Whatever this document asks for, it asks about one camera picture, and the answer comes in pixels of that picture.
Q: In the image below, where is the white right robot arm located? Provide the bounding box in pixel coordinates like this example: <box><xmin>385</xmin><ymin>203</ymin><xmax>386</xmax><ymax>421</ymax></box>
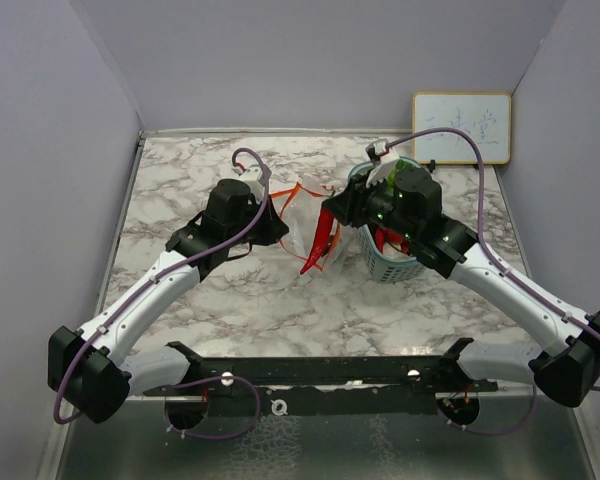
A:
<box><xmin>322</xmin><ymin>166</ymin><xmax>600</xmax><ymax>408</ymax></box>

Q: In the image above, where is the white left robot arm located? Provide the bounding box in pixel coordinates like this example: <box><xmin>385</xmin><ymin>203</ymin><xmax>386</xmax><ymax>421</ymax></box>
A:
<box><xmin>47</xmin><ymin>173</ymin><xmax>288</xmax><ymax>424</ymax></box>

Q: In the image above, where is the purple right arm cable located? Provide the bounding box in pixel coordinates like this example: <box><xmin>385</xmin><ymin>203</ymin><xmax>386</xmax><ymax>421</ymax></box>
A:
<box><xmin>384</xmin><ymin>127</ymin><xmax>600</xmax><ymax>435</ymax></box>

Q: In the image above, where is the clear orange-zip bag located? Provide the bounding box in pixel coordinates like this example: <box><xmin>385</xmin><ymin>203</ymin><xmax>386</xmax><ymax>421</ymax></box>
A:
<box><xmin>271</xmin><ymin>175</ymin><xmax>354</xmax><ymax>276</ymax></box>

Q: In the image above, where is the small whiteboard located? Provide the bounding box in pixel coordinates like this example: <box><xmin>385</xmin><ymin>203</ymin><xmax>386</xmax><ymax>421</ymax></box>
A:
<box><xmin>412</xmin><ymin>92</ymin><xmax>512</xmax><ymax>165</ymax></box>

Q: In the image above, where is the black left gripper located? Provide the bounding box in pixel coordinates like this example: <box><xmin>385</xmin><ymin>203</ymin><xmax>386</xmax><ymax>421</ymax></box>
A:
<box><xmin>227</xmin><ymin>195</ymin><xmax>290</xmax><ymax>247</ymax></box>

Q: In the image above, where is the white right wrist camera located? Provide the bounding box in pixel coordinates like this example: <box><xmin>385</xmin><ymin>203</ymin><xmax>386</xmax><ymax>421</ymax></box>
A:
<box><xmin>366</xmin><ymin>139</ymin><xmax>401</xmax><ymax>188</ymax></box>

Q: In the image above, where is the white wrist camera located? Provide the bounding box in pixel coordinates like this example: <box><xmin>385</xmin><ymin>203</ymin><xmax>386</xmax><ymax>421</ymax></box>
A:
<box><xmin>238</xmin><ymin>168</ymin><xmax>270</xmax><ymax>197</ymax></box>
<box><xmin>366</xmin><ymin>139</ymin><xmax>401</xmax><ymax>188</ymax></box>

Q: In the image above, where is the light blue plastic basket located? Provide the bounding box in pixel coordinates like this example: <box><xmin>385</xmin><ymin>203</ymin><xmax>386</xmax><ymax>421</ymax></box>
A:
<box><xmin>347</xmin><ymin>155</ymin><xmax>428</xmax><ymax>286</ymax></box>

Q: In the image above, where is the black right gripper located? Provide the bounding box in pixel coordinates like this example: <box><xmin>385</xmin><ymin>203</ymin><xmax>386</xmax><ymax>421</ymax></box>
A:
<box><xmin>323</xmin><ymin>169</ymin><xmax>418</xmax><ymax>241</ymax></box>

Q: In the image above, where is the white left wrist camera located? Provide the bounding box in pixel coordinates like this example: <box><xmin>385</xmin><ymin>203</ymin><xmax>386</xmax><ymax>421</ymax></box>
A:
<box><xmin>238</xmin><ymin>168</ymin><xmax>270</xmax><ymax>197</ymax></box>

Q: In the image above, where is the green grape bunch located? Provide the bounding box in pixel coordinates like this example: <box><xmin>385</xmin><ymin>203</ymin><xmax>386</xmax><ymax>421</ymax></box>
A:
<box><xmin>387</xmin><ymin>157</ymin><xmax>420</xmax><ymax>195</ymax></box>

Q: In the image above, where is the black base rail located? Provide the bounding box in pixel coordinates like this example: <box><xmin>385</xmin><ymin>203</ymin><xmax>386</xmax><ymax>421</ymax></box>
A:
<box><xmin>146</xmin><ymin>339</ymin><xmax>497</xmax><ymax>418</ymax></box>

